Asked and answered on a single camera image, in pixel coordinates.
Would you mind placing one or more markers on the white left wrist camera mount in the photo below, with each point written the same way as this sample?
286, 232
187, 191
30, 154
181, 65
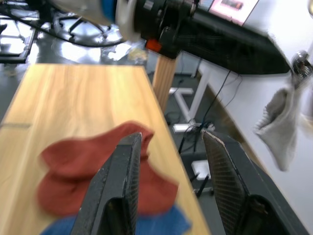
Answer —
128, 19

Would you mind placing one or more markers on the blue sock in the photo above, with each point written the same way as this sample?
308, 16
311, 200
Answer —
159, 222

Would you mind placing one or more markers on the wooden table leg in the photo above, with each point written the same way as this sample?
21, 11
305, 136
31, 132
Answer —
163, 78

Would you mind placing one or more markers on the computer monitor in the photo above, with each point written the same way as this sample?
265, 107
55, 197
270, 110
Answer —
231, 9

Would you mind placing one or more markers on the black office chair base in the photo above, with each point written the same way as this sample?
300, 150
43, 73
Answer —
83, 24

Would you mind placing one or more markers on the crumpled clear plastic wrapper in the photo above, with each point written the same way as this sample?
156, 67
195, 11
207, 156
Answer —
127, 52

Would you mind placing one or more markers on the light grey sock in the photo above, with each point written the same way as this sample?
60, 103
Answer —
281, 127

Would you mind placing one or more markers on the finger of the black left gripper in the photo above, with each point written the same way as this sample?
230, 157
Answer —
232, 49

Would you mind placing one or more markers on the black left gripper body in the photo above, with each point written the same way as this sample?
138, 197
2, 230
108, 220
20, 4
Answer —
166, 24

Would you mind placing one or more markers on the rust red sock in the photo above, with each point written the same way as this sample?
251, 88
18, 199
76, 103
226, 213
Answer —
71, 171

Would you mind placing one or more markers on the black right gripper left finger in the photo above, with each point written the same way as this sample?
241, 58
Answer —
115, 186

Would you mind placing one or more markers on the white desk frame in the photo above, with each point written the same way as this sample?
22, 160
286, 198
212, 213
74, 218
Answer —
193, 98

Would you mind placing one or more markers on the black metal floor frame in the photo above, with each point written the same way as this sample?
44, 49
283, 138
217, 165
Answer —
17, 49

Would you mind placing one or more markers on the white power strip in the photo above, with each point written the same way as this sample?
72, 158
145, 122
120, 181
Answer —
193, 126

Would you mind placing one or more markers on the chrome hanger clip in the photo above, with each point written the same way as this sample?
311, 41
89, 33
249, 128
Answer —
301, 64

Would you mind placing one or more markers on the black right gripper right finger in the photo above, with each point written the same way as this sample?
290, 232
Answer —
234, 186

